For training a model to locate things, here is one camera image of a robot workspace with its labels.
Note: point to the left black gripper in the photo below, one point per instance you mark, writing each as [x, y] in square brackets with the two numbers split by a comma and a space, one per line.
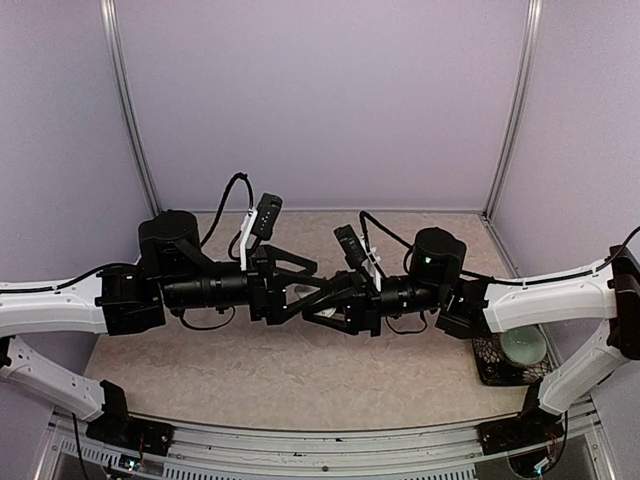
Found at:
[269, 303]

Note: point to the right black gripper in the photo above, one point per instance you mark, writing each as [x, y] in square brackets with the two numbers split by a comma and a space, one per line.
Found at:
[362, 308]

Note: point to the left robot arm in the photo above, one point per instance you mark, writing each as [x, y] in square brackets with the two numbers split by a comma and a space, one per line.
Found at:
[172, 274]

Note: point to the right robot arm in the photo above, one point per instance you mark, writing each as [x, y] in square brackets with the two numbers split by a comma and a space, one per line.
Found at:
[469, 306]

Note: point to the black floral square plate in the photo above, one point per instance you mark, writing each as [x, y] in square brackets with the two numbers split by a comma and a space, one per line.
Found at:
[495, 370]

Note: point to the pale green bowl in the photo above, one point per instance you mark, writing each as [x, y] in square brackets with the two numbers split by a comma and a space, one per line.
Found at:
[523, 346]

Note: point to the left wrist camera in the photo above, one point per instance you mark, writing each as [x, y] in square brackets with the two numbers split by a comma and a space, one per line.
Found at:
[259, 223]

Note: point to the front aluminium rail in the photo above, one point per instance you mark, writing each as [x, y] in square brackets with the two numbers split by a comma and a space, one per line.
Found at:
[455, 451]

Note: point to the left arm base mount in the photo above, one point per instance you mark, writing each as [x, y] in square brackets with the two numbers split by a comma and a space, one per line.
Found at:
[142, 435]

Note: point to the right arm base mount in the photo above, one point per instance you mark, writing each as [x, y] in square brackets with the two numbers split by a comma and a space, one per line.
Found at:
[522, 430]

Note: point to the left aluminium frame post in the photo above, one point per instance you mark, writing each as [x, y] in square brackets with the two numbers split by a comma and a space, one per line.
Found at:
[118, 62]

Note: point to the aluminium frame post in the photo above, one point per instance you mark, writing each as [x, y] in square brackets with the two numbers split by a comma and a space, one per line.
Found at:
[517, 107]
[118, 62]

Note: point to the right aluminium frame post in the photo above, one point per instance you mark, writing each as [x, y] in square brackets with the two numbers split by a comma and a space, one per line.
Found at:
[517, 107]

